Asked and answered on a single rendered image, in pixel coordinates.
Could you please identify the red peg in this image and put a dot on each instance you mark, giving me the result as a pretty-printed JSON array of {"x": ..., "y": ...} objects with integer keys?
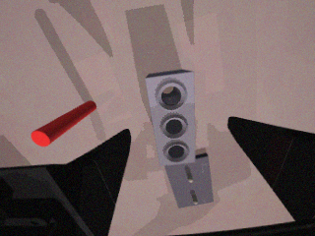
[{"x": 50, "y": 132}]

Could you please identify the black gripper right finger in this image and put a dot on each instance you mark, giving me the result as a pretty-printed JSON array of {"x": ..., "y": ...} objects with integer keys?
[{"x": 286, "y": 159}]

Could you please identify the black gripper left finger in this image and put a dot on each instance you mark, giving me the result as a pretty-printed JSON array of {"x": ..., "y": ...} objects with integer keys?
[{"x": 87, "y": 187}]

